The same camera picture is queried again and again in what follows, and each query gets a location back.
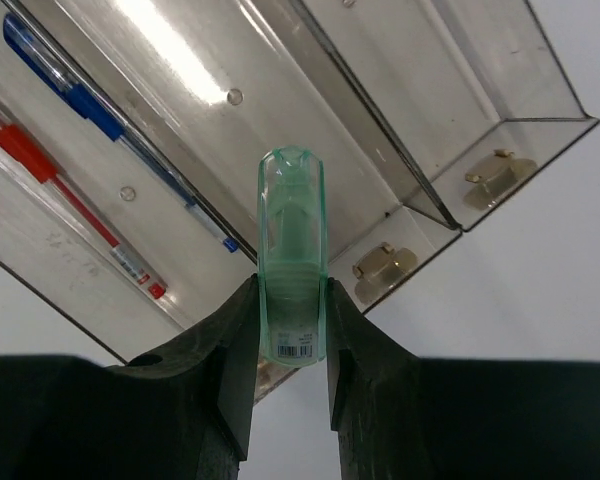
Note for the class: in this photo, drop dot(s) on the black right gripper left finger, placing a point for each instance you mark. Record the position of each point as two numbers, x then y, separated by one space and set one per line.
182 410

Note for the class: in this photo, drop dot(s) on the red pen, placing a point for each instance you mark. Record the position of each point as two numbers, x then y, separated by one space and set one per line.
15 142

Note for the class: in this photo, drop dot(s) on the green correction tape case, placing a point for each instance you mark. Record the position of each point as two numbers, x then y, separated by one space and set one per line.
292 257

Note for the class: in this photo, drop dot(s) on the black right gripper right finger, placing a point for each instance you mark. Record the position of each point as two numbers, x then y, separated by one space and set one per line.
401 416

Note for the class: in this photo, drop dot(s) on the clear tiered organizer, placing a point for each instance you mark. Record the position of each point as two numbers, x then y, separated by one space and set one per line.
154 153

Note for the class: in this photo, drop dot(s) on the blue pen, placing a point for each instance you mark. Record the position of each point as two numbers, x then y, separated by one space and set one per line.
58 78

